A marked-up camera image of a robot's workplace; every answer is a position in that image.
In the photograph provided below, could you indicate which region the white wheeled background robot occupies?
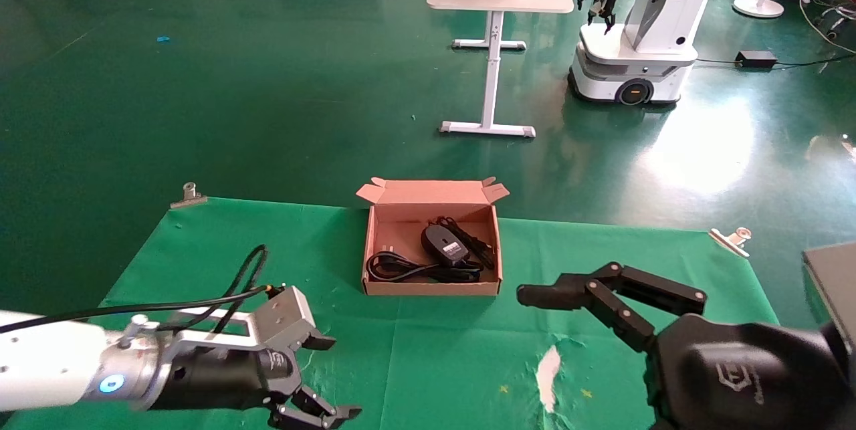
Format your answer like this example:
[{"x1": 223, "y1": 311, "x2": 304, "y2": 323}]
[{"x1": 568, "y1": 0, "x2": 730, "y2": 107}]

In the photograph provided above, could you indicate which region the metal binder clip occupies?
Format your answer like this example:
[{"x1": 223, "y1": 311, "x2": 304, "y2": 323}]
[
  {"x1": 710, "y1": 227, "x2": 753, "y2": 259},
  {"x1": 171, "y1": 182, "x2": 208, "y2": 209}
]

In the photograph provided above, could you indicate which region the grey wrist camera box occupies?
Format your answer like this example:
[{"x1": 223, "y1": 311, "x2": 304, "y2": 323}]
[
  {"x1": 171, "y1": 285, "x2": 316, "y2": 352},
  {"x1": 802, "y1": 241, "x2": 856, "y2": 350}
]

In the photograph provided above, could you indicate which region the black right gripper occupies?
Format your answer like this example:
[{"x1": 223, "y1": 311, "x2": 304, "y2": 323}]
[{"x1": 516, "y1": 261, "x2": 856, "y2": 430}]

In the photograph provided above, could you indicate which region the black power adapter brick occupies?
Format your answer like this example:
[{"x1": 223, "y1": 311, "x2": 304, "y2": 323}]
[{"x1": 737, "y1": 51, "x2": 778, "y2": 70}]

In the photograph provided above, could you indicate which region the green tablecloth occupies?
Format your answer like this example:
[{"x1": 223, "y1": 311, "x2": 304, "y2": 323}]
[{"x1": 3, "y1": 197, "x2": 780, "y2": 430}]

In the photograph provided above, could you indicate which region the white floor cable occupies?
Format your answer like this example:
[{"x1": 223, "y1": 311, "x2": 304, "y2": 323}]
[{"x1": 796, "y1": 0, "x2": 856, "y2": 55}]

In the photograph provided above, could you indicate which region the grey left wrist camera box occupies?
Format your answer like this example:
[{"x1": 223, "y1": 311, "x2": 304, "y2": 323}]
[{"x1": 171, "y1": 285, "x2": 316, "y2": 352}]

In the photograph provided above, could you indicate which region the black wired computer mouse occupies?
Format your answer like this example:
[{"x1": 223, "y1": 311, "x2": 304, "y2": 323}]
[{"x1": 420, "y1": 216, "x2": 497, "y2": 270}]

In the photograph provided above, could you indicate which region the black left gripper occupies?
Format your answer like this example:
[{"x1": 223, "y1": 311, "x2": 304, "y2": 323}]
[{"x1": 152, "y1": 331, "x2": 362, "y2": 430}]

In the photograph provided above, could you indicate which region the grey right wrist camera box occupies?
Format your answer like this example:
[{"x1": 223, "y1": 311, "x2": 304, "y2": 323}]
[{"x1": 802, "y1": 241, "x2": 856, "y2": 350}]

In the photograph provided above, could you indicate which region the black power cable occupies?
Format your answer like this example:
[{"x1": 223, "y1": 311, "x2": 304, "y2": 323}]
[{"x1": 366, "y1": 251, "x2": 484, "y2": 284}]

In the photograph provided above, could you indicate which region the open brown cardboard box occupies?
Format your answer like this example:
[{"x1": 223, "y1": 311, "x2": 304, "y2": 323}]
[{"x1": 356, "y1": 177, "x2": 510, "y2": 297}]

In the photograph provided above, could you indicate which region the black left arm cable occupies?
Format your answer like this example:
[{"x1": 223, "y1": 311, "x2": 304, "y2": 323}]
[{"x1": 0, "y1": 245, "x2": 272, "y2": 336}]

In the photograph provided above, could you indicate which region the black floor cable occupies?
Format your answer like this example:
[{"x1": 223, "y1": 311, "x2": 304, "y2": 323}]
[{"x1": 695, "y1": 54, "x2": 856, "y2": 70}]

